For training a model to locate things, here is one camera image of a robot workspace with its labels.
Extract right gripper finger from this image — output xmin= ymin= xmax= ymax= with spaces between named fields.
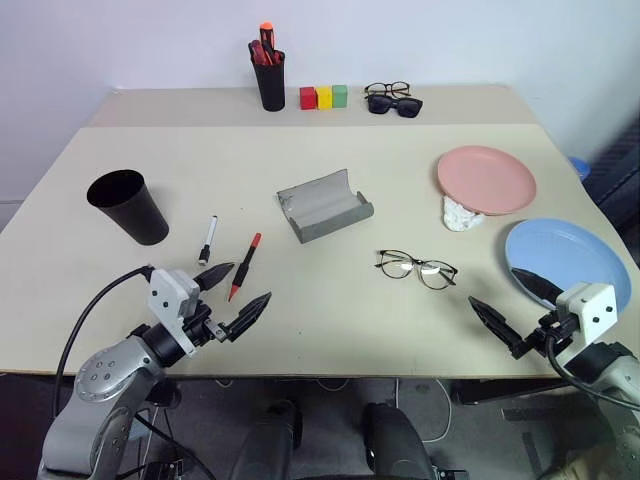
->
xmin=467 ymin=295 xmax=522 ymax=352
xmin=509 ymin=267 xmax=567 ymax=308

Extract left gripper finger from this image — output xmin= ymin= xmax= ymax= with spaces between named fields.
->
xmin=226 ymin=291 xmax=274 ymax=344
xmin=193 ymin=261 xmax=236 ymax=292

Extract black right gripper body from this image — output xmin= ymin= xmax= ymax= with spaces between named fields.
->
xmin=509 ymin=309 xmax=577 ymax=361

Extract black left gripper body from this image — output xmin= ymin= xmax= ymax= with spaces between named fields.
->
xmin=181 ymin=298 xmax=232 ymax=347

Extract red and black pen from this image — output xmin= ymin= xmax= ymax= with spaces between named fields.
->
xmin=227 ymin=231 xmax=264 ymax=304

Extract black and white marker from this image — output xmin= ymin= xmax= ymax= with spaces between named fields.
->
xmin=197 ymin=214 xmax=220 ymax=267

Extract blue plate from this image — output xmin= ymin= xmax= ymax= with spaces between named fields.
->
xmin=503 ymin=217 xmax=633 ymax=317

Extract thin-framed clear glasses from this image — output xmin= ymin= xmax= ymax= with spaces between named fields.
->
xmin=374 ymin=249 xmax=460 ymax=292

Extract empty black plastic cup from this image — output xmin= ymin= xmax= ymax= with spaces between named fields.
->
xmin=85 ymin=168 xmax=171 ymax=248

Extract white crumpled paper ball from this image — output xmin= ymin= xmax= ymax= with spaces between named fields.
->
xmin=439 ymin=195 xmax=486 ymax=234

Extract pink plate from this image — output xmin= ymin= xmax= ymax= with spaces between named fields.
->
xmin=437 ymin=144 xmax=538 ymax=217

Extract open grey glasses case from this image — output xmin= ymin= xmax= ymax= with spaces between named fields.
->
xmin=275 ymin=168 xmax=377 ymax=246

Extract dark rounded shape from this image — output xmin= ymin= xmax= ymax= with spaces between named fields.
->
xmin=360 ymin=401 xmax=437 ymax=480

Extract black cup with tools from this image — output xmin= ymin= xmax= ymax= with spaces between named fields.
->
xmin=251 ymin=48 xmax=288 ymax=113

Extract black sunglasses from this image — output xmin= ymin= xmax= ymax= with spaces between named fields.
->
xmin=366 ymin=95 xmax=424 ymax=120

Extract dark-framed clear glasses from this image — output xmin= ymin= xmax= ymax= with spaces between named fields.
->
xmin=363 ymin=81 xmax=413 ymax=100

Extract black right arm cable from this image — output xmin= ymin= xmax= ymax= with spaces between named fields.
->
xmin=544 ymin=333 xmax=640 ymax=407

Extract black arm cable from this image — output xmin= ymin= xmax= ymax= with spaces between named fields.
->
xmin=544 ymin=333 xmax=640 ymax=407
xmin=53 ymin=265 xmax=154 ymax=417

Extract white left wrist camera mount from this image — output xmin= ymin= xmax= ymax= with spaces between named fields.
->
xmin=147 ymin=268 xmax=202 ymax=357

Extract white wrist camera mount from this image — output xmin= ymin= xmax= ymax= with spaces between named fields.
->
xmin=147 ymin=268 xmax=202 ymax=357
xmin=554 ymin=282 xmax=618 ymax=347

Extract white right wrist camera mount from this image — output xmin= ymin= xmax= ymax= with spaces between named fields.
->
xmin=554 ymin=282 xmax=618 ymax=347

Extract white cable under table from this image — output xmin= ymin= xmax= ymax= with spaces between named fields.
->
xmin=394 ymin=376 xmax=454 ymax=443

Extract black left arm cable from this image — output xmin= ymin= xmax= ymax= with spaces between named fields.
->
xmin=53 ymin=265 xmax=154 ymax=417

